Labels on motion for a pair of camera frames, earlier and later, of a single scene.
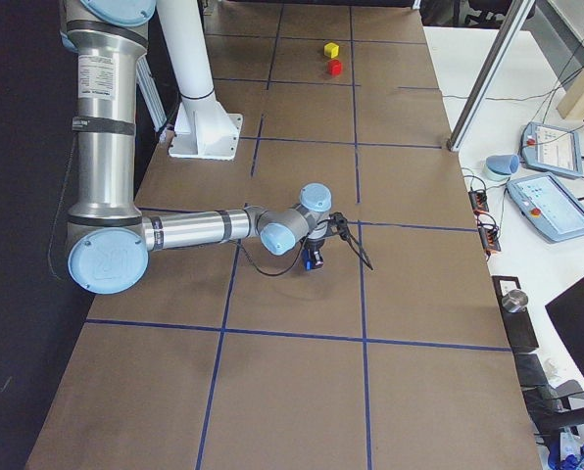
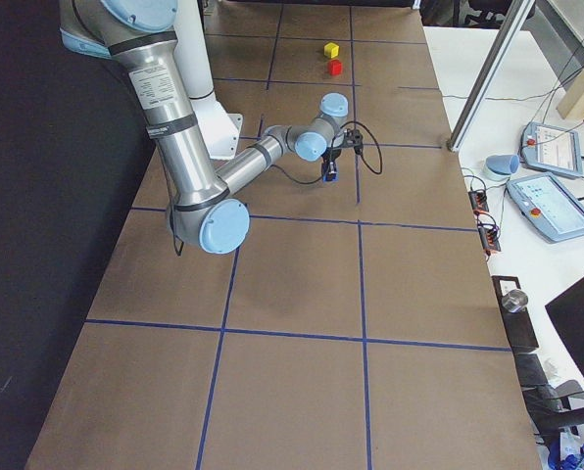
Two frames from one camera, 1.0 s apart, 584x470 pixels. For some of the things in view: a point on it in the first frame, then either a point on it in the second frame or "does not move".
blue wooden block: x=308 y=261 to x=330 y=177
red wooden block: x=334 y=67 does not move
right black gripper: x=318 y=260 to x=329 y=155
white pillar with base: x=204 y=129 does not move
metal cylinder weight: x=515 y=301 does not move
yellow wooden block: x=331 y=50 does not move
